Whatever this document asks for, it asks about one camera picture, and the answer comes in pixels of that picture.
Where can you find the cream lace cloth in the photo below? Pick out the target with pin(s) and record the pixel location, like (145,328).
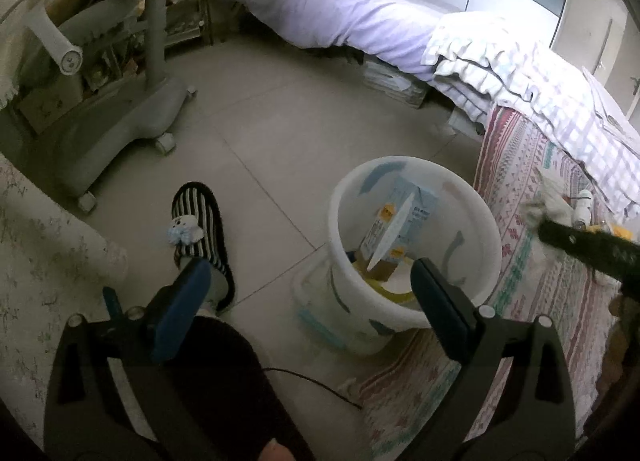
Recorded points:
(17,56)

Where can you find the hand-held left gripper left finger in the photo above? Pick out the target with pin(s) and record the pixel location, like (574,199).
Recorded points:
(182,311)

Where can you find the white speckled cloth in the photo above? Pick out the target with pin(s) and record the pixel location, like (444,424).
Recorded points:
(40,251)

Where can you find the dark bedside shelf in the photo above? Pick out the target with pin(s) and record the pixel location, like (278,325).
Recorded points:
(187,21)

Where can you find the lilac bedsheet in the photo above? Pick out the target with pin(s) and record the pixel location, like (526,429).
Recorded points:
(340,16)

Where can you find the yellow snack wrapper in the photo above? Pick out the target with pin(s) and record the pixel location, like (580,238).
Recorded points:
(617,231)

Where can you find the white plastic bucket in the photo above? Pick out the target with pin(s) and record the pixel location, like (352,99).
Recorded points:
(465,251)

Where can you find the white tissue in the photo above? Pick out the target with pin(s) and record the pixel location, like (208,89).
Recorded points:
(547,201)

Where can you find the patterned striped bedsheet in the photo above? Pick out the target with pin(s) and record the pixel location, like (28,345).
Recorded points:
(515,166)

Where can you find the white printed storage box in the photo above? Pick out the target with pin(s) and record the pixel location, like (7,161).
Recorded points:
(392,83)

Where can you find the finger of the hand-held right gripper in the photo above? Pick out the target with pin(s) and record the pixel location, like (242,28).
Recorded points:
(590,246)

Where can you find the plaid ruffled quilt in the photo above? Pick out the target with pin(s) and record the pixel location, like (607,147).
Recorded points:
(500,66)

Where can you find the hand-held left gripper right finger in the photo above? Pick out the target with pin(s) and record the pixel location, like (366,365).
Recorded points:
(440,311)

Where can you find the person's leg in black pants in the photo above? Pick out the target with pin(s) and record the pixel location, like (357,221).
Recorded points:
(225,381)

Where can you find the small white bottle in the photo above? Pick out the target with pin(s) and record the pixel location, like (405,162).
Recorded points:
(582,208)

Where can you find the yellow plastic bag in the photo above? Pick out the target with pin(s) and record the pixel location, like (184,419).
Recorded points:
(385,291)

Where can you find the striped slipper with plush toy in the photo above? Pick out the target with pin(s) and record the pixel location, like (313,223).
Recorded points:
(197,206)

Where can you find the blue and white carton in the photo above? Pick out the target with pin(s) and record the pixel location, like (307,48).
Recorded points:
(420,201)

